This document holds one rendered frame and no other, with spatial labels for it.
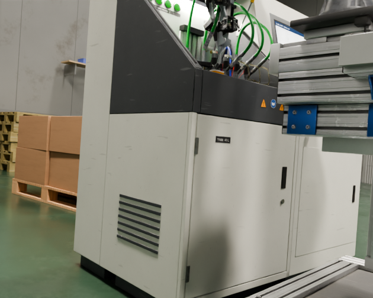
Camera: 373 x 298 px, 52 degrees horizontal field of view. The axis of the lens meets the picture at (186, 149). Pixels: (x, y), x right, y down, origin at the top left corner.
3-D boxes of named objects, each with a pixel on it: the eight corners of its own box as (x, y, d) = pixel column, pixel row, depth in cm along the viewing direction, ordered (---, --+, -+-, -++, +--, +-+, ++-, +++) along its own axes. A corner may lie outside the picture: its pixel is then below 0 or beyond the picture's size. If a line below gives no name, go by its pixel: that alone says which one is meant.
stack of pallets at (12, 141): (58, 167, 804) (61, 119, 802) (83, 171, 738) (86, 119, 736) (-12, 167, 702) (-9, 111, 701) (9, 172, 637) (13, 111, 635)
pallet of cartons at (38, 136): (90, 188, 500) (95, 123, 499) (164, 207, 396) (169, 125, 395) (8, 191, 427) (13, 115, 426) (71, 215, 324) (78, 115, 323)
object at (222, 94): (200, 113, 139) (203, 68, 139) (192, 113, 143) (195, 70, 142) (295, 126, 181) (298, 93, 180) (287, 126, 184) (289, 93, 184)
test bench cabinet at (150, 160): (176, 330, 138) (191, 112, 137) (97, 280, 181) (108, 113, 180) (288, 291, 184) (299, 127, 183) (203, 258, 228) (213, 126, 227)
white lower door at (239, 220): (185, 301, 139) (198, 113, 138) (180, 299, 141) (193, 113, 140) (287, 271, 182) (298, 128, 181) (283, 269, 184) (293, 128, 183)
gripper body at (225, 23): (226, 28, 169) (228, 0, 169) (212, 31, 175) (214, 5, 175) (237, 32, 174) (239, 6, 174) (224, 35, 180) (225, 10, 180)
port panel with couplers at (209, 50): (203, 75, 209) (208, 19, 209) (199, 76, 212) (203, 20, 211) (220, 80, 218) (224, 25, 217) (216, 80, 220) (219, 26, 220)
